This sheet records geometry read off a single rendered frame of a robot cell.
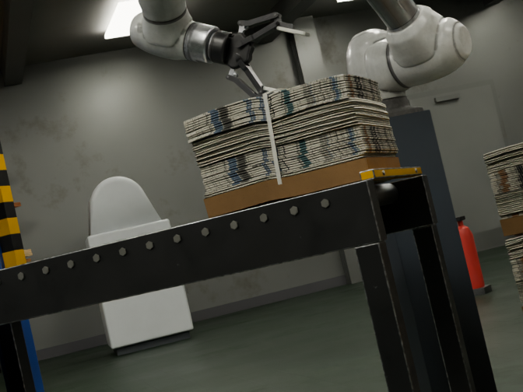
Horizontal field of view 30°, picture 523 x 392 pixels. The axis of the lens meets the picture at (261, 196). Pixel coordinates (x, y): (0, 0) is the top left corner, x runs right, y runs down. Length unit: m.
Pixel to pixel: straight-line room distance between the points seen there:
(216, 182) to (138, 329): 7.29
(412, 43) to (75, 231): 9.00
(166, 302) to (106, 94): 3.31
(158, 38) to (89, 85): 9.51
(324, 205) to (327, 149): 0.18
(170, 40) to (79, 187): 9.34
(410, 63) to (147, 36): 0.85
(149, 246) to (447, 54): 1.13
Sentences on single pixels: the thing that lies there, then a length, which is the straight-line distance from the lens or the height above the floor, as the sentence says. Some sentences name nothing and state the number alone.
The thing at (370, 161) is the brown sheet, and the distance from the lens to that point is 2.02.
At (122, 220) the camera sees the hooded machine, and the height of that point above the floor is 1.24.
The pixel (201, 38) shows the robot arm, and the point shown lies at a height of 1.21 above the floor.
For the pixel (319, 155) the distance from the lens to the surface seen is 2.02.
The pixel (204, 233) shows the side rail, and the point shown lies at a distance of 1.97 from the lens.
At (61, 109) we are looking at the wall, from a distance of 11.68.
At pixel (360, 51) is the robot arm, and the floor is 1.21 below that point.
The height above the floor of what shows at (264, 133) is 0.95.
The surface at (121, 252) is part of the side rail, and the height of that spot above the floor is 0.77.
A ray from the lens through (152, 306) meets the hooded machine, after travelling 9.37.
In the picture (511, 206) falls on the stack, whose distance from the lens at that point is 2.58.
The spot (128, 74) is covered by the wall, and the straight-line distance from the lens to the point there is 11.85.
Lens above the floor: 0.73
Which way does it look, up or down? 3 degrees up
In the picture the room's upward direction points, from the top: 13 degrees counter-clockwise
